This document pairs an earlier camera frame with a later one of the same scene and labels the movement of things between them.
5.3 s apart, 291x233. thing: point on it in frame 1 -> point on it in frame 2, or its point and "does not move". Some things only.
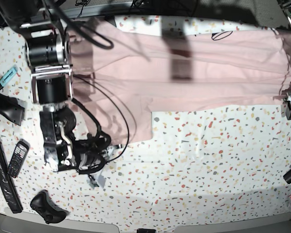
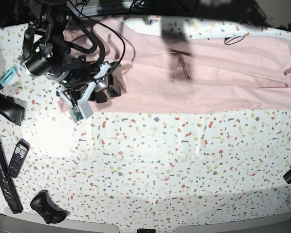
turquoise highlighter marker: (7, 77) does not move
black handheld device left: (8, 107) does not move
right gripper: (91, 151) -> (75, 91)
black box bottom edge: (146, 230) does not move
